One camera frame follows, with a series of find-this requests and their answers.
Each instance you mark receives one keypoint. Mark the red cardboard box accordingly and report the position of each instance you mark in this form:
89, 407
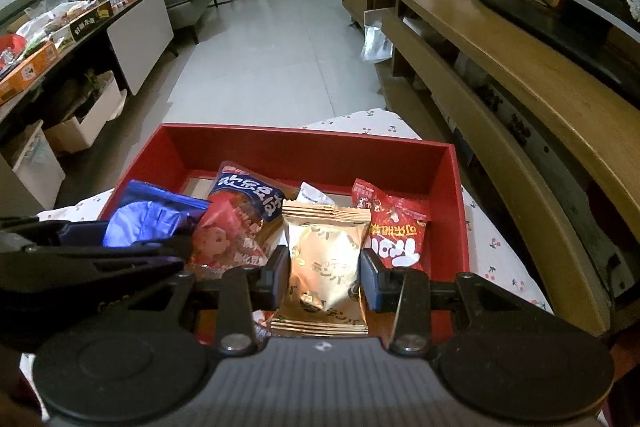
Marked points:
310, 152

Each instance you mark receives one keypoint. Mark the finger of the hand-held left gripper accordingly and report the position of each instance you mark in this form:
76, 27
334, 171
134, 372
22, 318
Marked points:
100, 264
80, 234

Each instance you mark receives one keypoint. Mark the gold snack packet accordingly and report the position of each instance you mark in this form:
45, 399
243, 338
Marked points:
325, 252

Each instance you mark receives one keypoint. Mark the red bag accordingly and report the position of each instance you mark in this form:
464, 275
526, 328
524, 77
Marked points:
12, 49

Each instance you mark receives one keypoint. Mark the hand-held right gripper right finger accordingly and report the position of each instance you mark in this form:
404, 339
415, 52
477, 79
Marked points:
371, 281

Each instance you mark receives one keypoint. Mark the white snack packet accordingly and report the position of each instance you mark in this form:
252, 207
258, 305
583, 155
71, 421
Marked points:
312, 194

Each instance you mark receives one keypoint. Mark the clear storage bin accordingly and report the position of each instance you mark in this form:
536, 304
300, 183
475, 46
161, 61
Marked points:
40, 167

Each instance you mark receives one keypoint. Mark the black and white coffee table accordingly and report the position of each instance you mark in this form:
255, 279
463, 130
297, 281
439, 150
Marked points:
140, 37

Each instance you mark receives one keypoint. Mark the orange carton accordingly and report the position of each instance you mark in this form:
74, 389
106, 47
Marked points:
30, 72

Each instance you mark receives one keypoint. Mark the clear plastic bag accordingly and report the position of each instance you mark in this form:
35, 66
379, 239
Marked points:
377, 42

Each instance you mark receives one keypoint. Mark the black snack box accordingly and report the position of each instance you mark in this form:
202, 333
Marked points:
92, 24

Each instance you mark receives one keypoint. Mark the pile of snack bags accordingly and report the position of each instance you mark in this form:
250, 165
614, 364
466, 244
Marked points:
55, 19

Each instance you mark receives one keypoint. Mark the white cardboard box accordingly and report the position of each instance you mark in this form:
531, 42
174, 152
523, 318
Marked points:
85, 127

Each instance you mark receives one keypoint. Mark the wooden television cabinet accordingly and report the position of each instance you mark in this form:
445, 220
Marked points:
500, 32

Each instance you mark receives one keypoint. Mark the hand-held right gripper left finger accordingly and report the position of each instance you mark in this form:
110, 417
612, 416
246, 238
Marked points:
277, 279

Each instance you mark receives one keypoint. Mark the cherry print cloth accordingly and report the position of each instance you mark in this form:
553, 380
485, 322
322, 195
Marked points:
495, 252

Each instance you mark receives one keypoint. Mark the red and blue snack packet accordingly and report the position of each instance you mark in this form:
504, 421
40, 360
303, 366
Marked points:
230, 227

